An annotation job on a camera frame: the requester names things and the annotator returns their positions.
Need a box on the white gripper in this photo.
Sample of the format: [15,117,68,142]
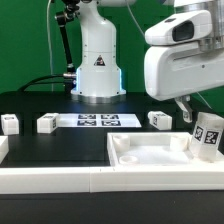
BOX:
[144,42,224,123]

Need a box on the white square tabletop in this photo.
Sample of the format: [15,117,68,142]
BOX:
[107,132,224,166]

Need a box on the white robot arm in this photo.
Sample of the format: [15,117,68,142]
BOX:
[65,0,224,123]

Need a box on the white sheet with fiducial tags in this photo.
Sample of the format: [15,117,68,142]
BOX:
[58,113,141,128]

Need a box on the white U-shaped obstacle fence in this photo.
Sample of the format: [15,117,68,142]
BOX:
[0,134,224,195]

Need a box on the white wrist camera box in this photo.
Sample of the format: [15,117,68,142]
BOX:
[145,10,212,46]

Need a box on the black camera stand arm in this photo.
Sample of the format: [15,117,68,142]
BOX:
[55,0,80,93]

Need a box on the black cable bundle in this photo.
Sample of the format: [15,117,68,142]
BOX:
[17,73,75,93]

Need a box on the thin white hanging cable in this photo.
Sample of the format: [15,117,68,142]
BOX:
[45,0,55,93]

